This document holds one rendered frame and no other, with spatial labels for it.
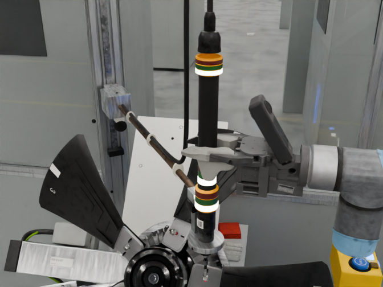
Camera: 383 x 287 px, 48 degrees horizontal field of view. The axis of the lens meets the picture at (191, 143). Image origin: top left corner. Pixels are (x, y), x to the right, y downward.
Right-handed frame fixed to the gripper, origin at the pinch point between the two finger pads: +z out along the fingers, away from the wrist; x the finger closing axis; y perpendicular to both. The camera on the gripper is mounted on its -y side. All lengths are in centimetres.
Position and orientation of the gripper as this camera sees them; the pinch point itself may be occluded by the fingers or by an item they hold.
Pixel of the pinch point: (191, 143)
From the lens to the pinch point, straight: 74.8
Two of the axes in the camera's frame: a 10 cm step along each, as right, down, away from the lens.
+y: 0.0, 9.1, 4.2
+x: 2.1, -4.1, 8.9
